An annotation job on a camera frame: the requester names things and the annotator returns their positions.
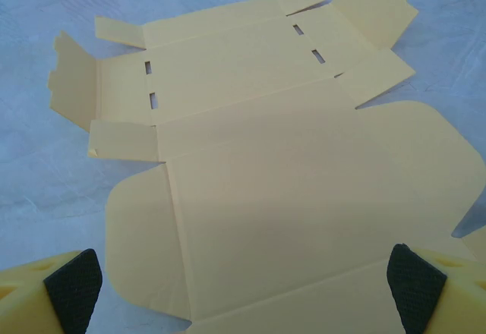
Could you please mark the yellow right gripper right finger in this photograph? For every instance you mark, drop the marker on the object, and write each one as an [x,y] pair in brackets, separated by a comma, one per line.
[448,296]

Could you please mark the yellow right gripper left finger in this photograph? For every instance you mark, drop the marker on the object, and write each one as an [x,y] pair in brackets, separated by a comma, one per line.
[34,296]

